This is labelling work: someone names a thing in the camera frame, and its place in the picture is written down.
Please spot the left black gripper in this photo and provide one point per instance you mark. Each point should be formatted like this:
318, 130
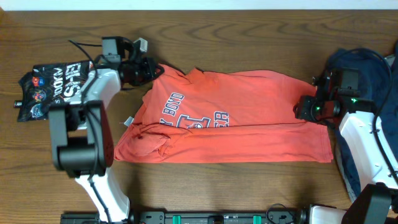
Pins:
148, 71

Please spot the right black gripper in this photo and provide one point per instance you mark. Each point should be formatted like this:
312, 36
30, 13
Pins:
303, 110

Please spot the red soccer t-shirt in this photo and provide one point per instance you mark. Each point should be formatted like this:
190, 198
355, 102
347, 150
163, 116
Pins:
211, 117

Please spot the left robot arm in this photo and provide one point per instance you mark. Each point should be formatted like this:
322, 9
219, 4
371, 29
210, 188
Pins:
82, 144

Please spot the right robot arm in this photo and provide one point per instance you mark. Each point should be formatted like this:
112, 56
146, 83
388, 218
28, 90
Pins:
375, 163

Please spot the navy blue shirt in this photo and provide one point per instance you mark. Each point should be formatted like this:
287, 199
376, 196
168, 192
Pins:
374, 86

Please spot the folded black printed shirt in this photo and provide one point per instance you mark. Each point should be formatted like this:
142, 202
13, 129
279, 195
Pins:
48, 84

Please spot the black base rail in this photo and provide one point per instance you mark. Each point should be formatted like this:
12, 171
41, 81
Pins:
274, 215

